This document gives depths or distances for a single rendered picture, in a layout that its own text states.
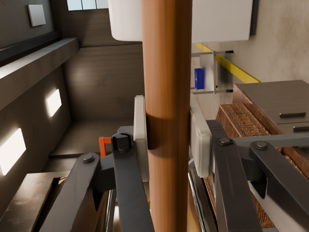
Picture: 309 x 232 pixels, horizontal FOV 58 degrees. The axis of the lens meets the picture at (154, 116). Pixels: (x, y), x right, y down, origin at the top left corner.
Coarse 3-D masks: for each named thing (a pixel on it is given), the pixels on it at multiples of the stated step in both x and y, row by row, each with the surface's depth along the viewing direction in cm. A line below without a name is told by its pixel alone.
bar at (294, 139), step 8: (256, 136) 120; (264, 136) 119; (272, 136) 119; (280, 136) 119; (288, 136) 118; (296, 136) 118; (304, 136) 118; (240, 144) 117; (248, 144) 117; (272, 144) 118; (280, 144) 118; (288, 144) 118; (296, 144) 118; (304, 144) 118; (192, 160) 121
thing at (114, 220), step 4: (116, 192) 160; (112, 196) 157; (116, 196) 158; (112, 200) 154; (116, 200) 155; (112, 204) 151; (116, 204) 153; (112, 208) 149; (116, 208) 152; (112, 212) 146; (116, 212) 150; (112, 216) 143; (116, 216) 148; (112, 220) 141; (116, 220) 146; (112, 224) 139; (116, 224) 144; (108, 228) 137; (112, 228) 136; (116, 228) 142
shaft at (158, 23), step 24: (144, 0) 15; (168, 0) 15; (192, 0) 16; (144, 24) 16; (168, 24) 15; (144, 48) 17; (168, 48) 16; (144, 72) 18; (168, 72) 16; (168, 96) 17; (168, 120) 18; (168, 144) 18; (168, 168) 19; (168, 192) 20; (168, 216) 21
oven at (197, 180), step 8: (192, 168) 199; (32, 176) 201; (40, 176) 200; (48, 176) 200; (56, 176) 199; (64, 176) 199; (192, 176) 191; (144, 184) 204; (200, 184) 184; (16, 192) 186; (200, 192) 177; (200, 200) 170; (208, 200) 170; (200, 208) 164; (208, 208) 164; (208, 216) 159; (208, 224) 154; (216, 224) 154
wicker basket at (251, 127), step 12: (228, 108) 172; (240, 108) 171; (228, 120) 182; (240, 120) 155; (252, 120) 155; (240, 132) 143; (252, 132) 143; (264, 132) 142; (204, 180) 182; (216, 216) 153
